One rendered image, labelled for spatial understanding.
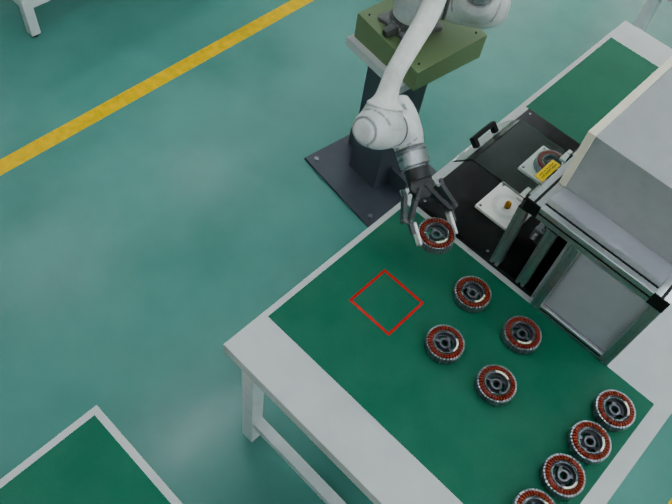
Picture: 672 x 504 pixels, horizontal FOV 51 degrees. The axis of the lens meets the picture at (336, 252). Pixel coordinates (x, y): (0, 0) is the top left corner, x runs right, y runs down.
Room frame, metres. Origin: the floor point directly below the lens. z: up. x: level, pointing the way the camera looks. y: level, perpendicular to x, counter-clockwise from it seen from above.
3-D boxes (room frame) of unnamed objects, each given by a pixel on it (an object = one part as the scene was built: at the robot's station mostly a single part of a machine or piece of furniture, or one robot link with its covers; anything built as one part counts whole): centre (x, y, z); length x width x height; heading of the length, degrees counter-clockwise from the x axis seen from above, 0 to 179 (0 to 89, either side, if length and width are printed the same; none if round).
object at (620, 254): (1.40, -0.85, 1.09); 0.68 x 0.44 x 0.05; 145
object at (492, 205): (1.48, -0.52, 0.78); 0.15 x 0.15 x 0.01; 55
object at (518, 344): (1.03, -0.57, 0.77); 0.11 x 0.11 x 0.04
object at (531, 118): (1.57, -0.60, 0.76); 0.64 x 0.47 x 0.02; 145
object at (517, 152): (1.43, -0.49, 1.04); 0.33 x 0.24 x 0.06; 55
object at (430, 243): (1.23, -0.28, 0.89); 0.11 x 0.11 x 0.04
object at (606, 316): (1.08, -0.73, 0.91); 0.28 x 0.03 x 0.32; 55
